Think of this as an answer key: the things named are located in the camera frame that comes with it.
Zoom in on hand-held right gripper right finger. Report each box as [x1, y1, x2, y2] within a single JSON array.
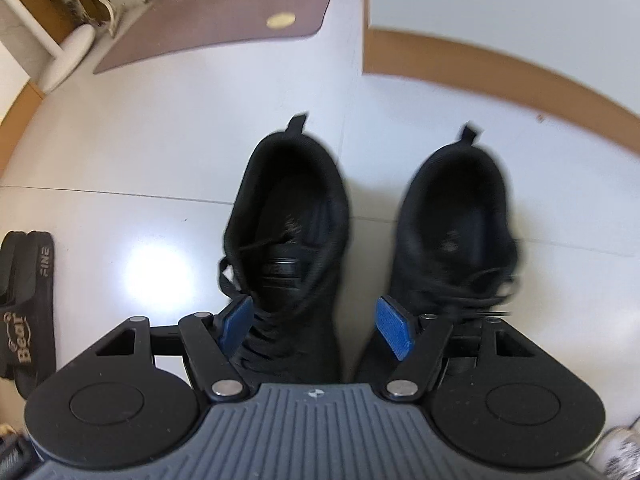
[[376, 296, 538, 401]]

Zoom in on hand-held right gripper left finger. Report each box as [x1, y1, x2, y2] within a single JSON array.
[[95, 296, 253, 401]]

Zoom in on white fan base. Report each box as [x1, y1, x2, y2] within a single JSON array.
[[0, 0, 97, 93]]

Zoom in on black lace-up sneaker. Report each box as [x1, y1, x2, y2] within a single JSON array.
[[355, 122, 523, 386], [218, 115, 351, 386]]

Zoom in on patterned white sneaker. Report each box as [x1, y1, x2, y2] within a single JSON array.
[[597, 427, 640, 480]]

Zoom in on white cabinet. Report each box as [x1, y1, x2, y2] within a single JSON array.
[[361, 0, 640, 161]]

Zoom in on black slide slipper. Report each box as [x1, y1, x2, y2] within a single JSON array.
[[0, 231, 26, 311]]

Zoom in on black slide with bear print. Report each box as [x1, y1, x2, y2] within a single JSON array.
[[0, 230, 56, 401]]

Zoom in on brown door mat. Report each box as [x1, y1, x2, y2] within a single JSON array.
[[92, 0, 340, 76]]

